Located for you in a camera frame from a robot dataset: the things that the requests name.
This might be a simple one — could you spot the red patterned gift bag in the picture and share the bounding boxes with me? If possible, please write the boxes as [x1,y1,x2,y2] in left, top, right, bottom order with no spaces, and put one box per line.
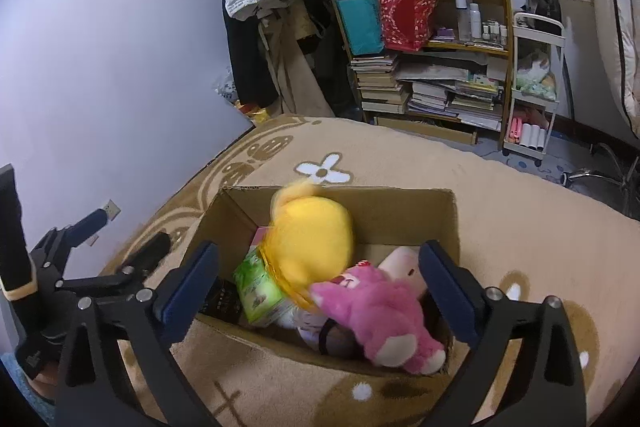
[376,0,441,53]

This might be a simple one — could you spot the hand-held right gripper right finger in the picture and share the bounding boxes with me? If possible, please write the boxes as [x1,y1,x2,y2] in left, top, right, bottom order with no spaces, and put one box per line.
[417,241,589,427]

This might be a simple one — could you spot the dark packet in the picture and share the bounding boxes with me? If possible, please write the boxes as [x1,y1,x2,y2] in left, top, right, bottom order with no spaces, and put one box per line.
[199,276,247,324]

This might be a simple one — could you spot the yellow bear plush toy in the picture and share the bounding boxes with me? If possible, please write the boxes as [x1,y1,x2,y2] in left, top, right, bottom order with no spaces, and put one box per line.
[259,179,357,311]

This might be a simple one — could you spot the stack of books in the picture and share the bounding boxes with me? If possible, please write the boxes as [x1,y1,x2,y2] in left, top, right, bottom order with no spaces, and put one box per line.
[348,54,506,134]

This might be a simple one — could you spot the green tissue pack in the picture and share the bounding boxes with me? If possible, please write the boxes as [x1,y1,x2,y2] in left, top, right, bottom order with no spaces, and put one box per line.
[233,247,294,328]

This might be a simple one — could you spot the brown cardboard box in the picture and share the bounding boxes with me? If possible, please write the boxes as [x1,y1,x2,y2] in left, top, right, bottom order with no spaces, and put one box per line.
[192,186,462,379]

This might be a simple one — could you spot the white rolling cart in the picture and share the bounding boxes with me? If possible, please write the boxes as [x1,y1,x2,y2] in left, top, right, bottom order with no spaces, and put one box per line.
[502,11,567,166]

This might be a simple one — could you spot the chrome office chair base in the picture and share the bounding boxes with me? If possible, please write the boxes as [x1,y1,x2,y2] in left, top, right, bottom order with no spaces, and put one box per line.
[559,141,640,214]

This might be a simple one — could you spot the black hanging coat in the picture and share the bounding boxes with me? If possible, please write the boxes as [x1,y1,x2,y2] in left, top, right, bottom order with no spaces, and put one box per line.
[222,7,279,106]

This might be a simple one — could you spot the row of small bottles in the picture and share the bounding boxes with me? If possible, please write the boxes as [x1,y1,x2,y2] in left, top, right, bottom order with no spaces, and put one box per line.
[482,20,509,44]

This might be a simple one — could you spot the beige hanging coat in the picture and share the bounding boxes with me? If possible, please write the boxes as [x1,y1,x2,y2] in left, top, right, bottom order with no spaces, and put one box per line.
[256,1,337,118]

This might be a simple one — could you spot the pile of foil snack packets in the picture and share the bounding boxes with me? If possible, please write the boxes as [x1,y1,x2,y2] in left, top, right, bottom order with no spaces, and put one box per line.
[214,71,272,126]

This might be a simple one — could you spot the teal bag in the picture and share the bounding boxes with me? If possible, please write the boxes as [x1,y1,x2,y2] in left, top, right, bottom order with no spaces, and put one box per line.
[331,0,386,57]

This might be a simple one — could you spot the short white bottle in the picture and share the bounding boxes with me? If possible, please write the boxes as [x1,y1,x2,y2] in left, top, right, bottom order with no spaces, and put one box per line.
[468,3,483,41]

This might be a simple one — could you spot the black bag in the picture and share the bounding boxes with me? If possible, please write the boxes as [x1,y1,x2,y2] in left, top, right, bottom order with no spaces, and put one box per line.
[523,0,564,34]

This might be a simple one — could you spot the pink strawberry bear plush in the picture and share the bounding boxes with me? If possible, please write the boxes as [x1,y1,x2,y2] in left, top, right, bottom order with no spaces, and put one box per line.
[308,259,447,376]

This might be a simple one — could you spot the pink pig plush toy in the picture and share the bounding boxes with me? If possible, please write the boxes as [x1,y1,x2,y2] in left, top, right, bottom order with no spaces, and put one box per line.
[376,245,432,304]

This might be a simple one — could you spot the pink plastic packet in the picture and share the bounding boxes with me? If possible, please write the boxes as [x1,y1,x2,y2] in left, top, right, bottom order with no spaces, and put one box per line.
[249,227,274,252]

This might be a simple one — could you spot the person's left forearm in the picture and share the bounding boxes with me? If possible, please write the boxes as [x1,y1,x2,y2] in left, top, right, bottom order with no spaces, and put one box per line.
[29,366,62,401]

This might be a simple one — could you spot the grey plush toy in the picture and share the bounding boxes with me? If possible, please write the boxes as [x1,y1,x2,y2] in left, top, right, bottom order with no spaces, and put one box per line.
[280,304,367,361]

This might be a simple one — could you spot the white quilt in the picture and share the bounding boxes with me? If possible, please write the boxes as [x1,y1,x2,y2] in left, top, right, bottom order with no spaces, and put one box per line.
[581,0,640,138]

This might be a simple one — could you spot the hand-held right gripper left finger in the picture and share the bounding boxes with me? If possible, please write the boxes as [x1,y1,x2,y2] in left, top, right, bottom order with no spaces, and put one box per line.
[52,241,221,427]

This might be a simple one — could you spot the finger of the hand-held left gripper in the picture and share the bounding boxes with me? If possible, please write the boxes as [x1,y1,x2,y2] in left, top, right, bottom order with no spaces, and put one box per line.
[56,231,172,301]
[29,205,113,281]

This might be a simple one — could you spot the white paper rolls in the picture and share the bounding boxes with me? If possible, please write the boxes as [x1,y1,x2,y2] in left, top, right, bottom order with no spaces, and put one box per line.
[520,122,548,151]

